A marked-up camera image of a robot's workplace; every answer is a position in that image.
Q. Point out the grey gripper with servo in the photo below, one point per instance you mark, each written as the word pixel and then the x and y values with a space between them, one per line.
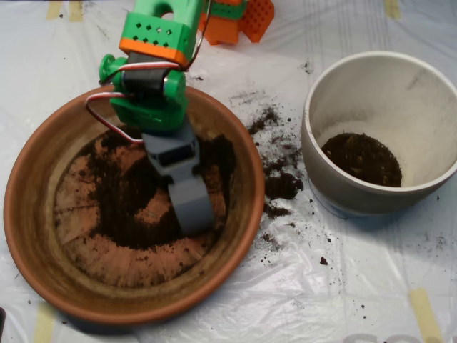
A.
pixel 173 156

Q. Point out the large dark soil pile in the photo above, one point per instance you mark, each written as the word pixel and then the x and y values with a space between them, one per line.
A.
pixel 118 221

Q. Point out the small dark soil pile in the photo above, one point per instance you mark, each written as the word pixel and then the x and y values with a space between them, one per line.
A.
pixel 364 160

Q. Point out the scattered spilled dark soil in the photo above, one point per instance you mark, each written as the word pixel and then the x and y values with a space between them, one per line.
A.
pixel 282 187

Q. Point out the small dark brown crumb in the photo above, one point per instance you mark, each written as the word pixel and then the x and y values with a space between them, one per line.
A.
pixel 323 261

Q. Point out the terracotta clay dish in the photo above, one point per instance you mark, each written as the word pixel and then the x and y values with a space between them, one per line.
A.
pixel 35 214

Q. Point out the white ceramic pot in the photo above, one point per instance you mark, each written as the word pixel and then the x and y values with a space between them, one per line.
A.
pixel 375 93

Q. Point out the clear plastic sheet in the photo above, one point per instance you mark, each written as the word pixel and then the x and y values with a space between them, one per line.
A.
pixel 321 303

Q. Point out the beige masking tape strip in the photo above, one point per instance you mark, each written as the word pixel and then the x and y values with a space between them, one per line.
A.
pixel 392 9
pixel 44 325
pixel 425 314
pixel 76 11
pixel 53 10

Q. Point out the black object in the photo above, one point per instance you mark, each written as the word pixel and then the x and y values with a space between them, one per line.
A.
pixel 2 325

